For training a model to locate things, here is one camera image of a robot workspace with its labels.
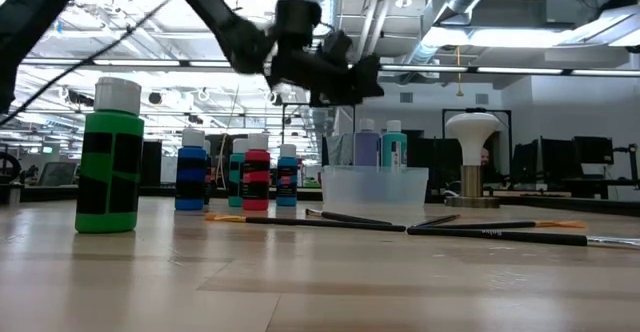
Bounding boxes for small bright green paint bottle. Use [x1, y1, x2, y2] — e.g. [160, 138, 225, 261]
[74, 76, 146, 235]

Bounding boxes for black cabinet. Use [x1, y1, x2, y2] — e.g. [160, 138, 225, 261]
[141, 139, 163, 187]

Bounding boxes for large teal paint bottle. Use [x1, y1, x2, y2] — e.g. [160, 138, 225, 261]
[381, 119, 408, 168]

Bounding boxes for black monitor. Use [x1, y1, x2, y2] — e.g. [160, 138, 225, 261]
[407, 136, 464, 193]
[541, 138, 576, 186]
[573, 135, 615, 166]
[209, 133, 234, 171]
[509, 140, 542, 189]

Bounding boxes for small red paint bottle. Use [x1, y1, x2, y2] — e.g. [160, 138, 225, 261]
[242, 132, 272, 212]

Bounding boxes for black aluminium table frame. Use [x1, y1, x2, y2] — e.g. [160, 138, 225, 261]
[0, 184, 640, 216]

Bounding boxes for white brass mushroom table lamp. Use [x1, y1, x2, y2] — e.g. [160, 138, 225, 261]
[444, 111, 502, 209]

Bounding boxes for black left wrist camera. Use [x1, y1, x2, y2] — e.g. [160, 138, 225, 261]
[319, 30, 353, 66]

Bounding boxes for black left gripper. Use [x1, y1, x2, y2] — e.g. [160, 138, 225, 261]
[269, 46, 385, 107]

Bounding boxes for small teal paint bottle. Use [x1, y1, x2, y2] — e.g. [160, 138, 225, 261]
[228, 138, 250, 208]

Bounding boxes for large lavender paint bottle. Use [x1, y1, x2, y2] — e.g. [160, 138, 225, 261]
[353, 117, 381, 168]

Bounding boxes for black paintbrush orange bristles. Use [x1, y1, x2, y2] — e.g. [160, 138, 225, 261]
[424, 219, 588, 231]
[203, 212, 407, 233]

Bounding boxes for clear plastic bin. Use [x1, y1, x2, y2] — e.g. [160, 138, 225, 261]
[320, 165, 430, 212]

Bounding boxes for long black light bar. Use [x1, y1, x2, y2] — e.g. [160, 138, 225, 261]
[19, 57, 640, 77]

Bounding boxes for black paintbrush silver ferrule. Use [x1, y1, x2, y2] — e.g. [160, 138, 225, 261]
[406, 226, 640, 250]

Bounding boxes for small blue paint bottle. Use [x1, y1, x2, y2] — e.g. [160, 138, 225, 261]
[275, 143, 299, 208]
[174, 128, 209, 212]

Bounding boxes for thin black paintbrush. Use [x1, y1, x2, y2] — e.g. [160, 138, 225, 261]
[413, 213, 462, 228]
[304, 208, 394, 226]

